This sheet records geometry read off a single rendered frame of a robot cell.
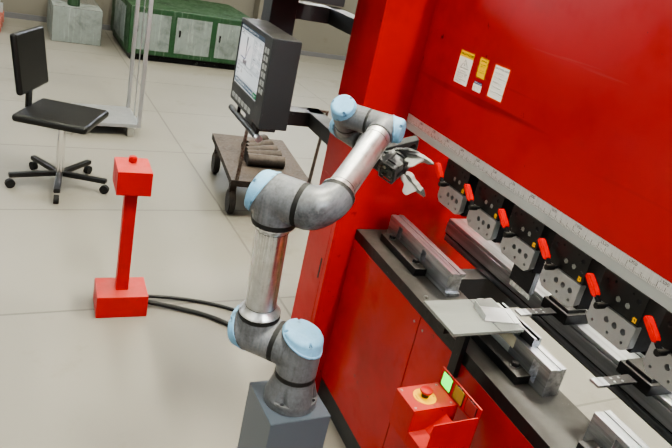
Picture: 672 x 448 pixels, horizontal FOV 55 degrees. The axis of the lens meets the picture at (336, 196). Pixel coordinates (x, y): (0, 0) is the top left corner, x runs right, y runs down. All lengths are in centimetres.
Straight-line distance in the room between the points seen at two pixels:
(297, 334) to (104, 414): 139
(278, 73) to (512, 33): 89
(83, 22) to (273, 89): 728
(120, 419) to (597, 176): 209
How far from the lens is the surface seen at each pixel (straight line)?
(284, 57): 255
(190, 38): 934
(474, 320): 208
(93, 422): 296
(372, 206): 278
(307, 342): 176
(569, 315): 228
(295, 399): 185
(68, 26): 971
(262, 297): 175
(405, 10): 257
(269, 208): 160
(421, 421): 205
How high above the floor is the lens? 197
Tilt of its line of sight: 21 degrees down
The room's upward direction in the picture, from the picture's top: 13 degrees clockwise
